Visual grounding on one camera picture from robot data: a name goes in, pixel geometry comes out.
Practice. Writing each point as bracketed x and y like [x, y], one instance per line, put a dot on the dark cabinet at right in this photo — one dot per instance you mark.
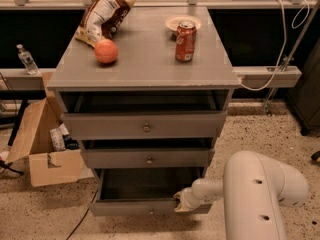
[304, 98]

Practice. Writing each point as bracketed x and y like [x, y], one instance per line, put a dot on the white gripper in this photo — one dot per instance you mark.
[190, 198]

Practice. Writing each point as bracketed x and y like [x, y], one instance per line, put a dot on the grey middle drawer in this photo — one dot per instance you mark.
[147, 157]

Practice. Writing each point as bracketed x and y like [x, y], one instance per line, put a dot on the brown chip bag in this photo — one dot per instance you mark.
[102, 20]

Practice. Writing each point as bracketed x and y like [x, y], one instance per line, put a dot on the clear water bottle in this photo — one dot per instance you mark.
[27, 60]

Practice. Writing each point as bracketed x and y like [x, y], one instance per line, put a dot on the red soda can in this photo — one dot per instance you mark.
[185, 41]

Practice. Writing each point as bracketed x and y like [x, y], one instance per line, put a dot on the can inside cardboard box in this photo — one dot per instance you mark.
[57, 140]

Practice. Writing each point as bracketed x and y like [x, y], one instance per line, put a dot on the open cardboard box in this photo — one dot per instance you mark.
[33, 140]

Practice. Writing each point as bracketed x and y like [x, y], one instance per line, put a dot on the grey top drawer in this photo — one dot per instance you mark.
[127, 126]

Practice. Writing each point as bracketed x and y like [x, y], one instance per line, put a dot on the small white bowl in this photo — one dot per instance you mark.
[173, 21]

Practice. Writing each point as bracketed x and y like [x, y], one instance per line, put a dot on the orange ball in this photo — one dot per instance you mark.
[106, 51]

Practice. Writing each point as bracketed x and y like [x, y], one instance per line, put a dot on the grey drawer cabinet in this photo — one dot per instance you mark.
[147, 78]

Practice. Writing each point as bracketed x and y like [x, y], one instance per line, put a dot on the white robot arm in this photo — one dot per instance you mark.
[254, 188]

